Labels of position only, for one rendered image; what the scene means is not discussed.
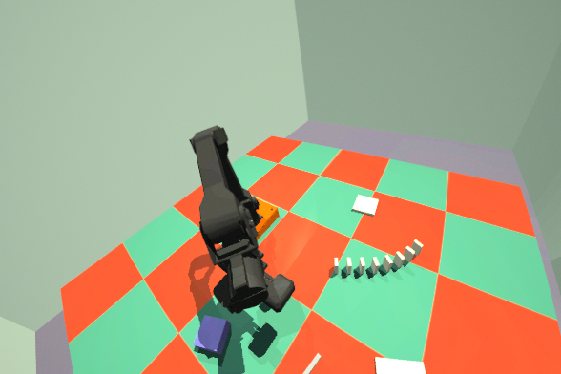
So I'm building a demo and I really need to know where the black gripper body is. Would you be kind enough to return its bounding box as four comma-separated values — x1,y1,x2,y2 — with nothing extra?
218,249,295,313

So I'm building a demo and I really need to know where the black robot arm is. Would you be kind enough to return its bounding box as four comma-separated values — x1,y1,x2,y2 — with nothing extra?
190,125,269,314

